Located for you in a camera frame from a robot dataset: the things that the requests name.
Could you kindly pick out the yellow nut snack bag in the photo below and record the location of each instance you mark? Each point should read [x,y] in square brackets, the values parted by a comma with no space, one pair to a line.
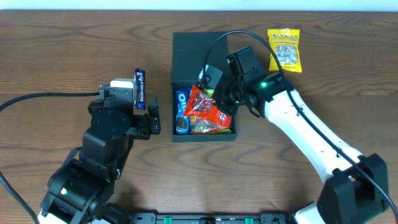
[285,44]

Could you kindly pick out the purple Dairy Milk bar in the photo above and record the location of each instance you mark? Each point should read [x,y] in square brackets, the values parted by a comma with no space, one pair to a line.
[139,75]

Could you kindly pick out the dark green gift box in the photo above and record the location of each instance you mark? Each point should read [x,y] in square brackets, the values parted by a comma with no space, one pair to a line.
[189,50]

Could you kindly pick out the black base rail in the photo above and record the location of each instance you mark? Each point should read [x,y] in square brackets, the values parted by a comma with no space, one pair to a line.
[263,218]

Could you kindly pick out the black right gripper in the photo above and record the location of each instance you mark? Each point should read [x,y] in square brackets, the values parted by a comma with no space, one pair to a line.
[224,101]

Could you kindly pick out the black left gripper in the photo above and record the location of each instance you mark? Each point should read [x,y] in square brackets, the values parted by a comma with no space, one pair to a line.
[144,123]

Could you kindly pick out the green Haribo gummy bag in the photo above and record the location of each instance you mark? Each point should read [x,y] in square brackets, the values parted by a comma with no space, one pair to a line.
[201,126]

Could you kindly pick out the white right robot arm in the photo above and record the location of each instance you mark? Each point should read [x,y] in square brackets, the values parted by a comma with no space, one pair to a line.
[355,187]

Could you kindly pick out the red snack bag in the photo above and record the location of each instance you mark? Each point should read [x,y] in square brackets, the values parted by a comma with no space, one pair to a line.
[203,106]

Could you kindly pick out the blue Oreo cookie pack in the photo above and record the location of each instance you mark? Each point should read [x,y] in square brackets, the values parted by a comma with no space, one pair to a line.
[182,122]

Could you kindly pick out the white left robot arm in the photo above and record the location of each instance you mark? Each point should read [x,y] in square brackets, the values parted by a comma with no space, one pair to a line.
[79,191]

